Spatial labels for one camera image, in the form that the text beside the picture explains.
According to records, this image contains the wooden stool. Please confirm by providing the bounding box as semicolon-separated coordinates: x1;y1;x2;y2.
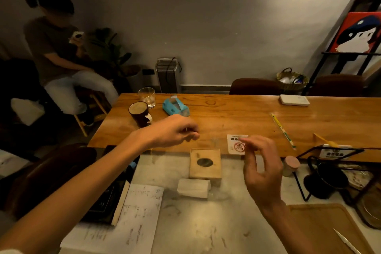
72;87;109;138

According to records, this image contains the person's right forearm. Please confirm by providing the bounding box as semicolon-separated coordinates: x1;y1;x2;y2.
261;200;317;254

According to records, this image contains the person's right hand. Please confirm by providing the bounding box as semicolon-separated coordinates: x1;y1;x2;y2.
238;135;285;211

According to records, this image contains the glass plate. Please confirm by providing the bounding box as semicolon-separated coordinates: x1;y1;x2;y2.
354;185;381;230

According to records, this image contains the wooden tissue box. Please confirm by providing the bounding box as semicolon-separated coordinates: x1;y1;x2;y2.
189;148;222;180

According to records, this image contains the yellow wrapped straw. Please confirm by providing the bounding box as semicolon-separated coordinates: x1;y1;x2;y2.
269;112;297;151

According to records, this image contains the white no-smoking sign card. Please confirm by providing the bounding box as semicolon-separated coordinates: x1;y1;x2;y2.
227;134;249;155

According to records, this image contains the black menu book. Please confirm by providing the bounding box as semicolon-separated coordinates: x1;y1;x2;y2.
80;145;137;225

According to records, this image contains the blue tissue packet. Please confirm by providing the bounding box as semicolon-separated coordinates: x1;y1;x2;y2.
162;95;191;117

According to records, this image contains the brown leather chair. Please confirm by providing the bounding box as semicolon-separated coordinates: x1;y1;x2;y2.
5;143;98;220

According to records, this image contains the person's left forearm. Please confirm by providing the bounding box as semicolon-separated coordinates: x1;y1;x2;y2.
0;132;149;254

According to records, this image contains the clear drinking glass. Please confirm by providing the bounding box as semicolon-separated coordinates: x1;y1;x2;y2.
138;87;156;109

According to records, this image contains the white bag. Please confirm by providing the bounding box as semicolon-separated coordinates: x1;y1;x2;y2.
11;98;46;126

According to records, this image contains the small jar with wooden lid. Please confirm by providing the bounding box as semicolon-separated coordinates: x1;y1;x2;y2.
282;156;301;178

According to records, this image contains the dark coffee mug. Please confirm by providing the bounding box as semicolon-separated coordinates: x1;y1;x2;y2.
128;101;153;128

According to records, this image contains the yellow stick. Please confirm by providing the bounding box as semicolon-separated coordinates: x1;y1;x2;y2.
313;132;339;148

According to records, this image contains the white table sign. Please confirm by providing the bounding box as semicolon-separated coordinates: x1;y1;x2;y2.
319;144;353;160

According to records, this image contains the black wire stand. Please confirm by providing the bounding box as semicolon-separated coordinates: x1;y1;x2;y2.
293;145;381;207

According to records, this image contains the white paper sheet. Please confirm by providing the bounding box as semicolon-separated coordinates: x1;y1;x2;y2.
60;184;164;254

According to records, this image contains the green potted plant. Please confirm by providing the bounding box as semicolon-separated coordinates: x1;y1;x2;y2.
89;27;140;85

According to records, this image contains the stack of white napkins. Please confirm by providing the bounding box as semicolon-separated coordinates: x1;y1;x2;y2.
177;178;212;199

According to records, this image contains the black ladder shelf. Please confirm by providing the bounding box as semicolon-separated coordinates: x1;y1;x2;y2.
301;0;381;96

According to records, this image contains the person's left hand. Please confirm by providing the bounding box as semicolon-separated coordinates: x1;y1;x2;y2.
138;114;200;150

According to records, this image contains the wooden tray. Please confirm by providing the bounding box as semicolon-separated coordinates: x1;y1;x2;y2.
286;203;376;254

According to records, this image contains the white floor heater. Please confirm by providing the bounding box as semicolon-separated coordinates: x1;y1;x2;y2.
154;58;182;94

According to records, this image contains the brown padded chair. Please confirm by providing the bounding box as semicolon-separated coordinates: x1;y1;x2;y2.
229;78;282;95
307;74;366;97

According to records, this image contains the red cartoon painting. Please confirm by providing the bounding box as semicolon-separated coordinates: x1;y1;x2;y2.
329;12;381;54

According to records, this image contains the woven basket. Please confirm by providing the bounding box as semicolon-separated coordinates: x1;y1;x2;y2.
276;67;310;91

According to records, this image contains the flat white box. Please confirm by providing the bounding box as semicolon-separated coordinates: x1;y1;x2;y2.
279;94;310;107

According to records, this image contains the black pitcher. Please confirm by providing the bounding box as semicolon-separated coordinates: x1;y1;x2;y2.
303;156;349;200

